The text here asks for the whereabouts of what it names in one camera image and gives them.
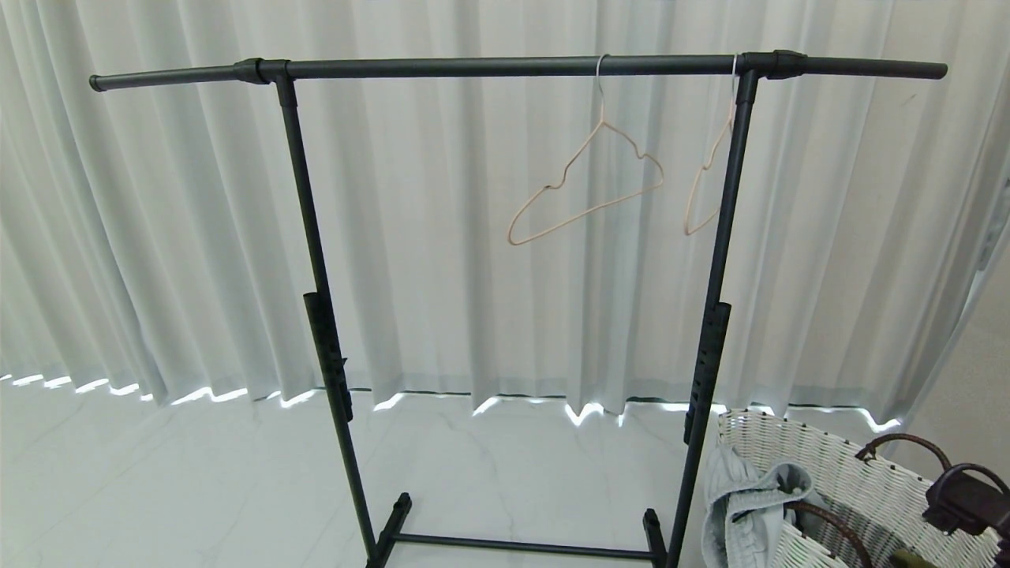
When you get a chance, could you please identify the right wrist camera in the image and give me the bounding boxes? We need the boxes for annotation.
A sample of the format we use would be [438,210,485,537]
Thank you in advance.
[922,463,1010,539]

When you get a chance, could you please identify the pink clothes hanger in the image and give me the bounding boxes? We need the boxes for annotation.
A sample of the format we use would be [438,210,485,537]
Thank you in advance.
[507,54,665,246]
[683,54,739,237]

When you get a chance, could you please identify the black clothes rack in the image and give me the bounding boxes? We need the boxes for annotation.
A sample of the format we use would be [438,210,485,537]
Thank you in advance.
[88,49,948,568]

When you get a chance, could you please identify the pale grey shorts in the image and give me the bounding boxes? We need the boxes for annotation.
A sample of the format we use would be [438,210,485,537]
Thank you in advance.
[701,446,815,568]

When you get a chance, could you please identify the white curtain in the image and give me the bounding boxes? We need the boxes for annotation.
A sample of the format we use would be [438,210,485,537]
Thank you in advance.
[0,0,1010,435]

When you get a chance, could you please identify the white laundry basket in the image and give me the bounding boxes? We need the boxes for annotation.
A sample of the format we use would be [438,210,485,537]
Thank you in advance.
[714,408,1001,568]

